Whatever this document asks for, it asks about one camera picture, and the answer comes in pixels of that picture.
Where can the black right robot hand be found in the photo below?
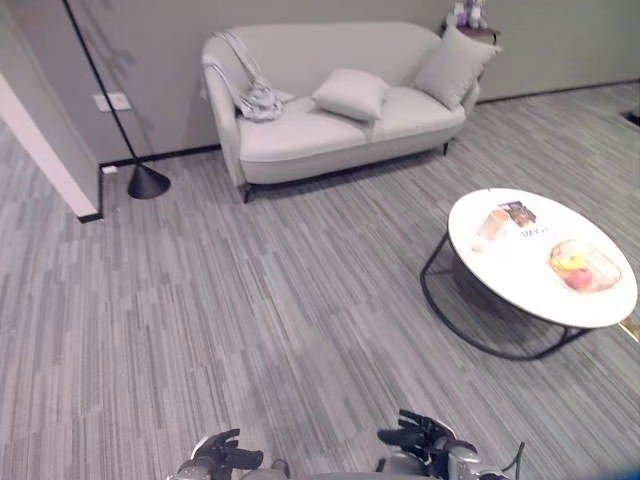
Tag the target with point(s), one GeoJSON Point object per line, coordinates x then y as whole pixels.
{"type": "Point", "coordinates": [417, 437]}

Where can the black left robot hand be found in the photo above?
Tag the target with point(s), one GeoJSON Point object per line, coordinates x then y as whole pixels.
{"type": "Point", "coordinates": [220, 452]}

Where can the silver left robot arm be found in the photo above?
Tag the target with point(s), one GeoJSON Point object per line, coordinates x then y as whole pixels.
{"type": "Point", "coordinates": [192, 471]}

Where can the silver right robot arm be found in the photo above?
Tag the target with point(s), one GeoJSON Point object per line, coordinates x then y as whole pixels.
{"type": "Point", "coordinates": [457, 457]}

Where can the light grey two-seat sofa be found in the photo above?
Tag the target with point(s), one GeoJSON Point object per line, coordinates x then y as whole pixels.
{"type": "Point", "coordinates": [345, 120]}

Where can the round white coffee table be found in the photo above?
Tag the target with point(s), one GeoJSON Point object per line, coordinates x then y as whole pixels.
{"type": "Point", "coordinates": [530, 260]}

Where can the magazine with photo cover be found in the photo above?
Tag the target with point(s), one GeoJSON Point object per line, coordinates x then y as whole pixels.
{"type": "Point", "coordinates": [507, 222]}

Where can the clear fruit tray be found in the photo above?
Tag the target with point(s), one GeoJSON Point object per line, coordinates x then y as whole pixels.
{"type": "Point", "coordinates": [582, 265]}

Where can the black floor lamp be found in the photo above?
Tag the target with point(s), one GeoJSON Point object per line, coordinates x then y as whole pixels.
{"type": "Point", "coordinates": [142, 177]}

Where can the small grey square cushion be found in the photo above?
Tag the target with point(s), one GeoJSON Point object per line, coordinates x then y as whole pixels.
{"type": "Point", "coordinates": [352, 93]}

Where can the grey knitted garment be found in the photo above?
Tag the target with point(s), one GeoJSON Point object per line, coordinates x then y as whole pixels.
{"type": "Point", "coordinates": [252, 85]}

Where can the large grey square cushion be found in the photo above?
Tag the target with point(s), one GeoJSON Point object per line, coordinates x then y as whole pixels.
{"type": "Point", "coordinates": [452, 67]}

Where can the dark round side table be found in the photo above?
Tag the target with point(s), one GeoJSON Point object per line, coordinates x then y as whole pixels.
{"type": "Point", "coordinates": [477, 31]}

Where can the plush toy figure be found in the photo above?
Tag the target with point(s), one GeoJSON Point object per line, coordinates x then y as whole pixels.
{"type": "Point", "coordinates": [470, 12]}

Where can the white wall socket plate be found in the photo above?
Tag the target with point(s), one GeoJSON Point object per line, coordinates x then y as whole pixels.
{"type": "Point", "coordinates": [113, 102]}

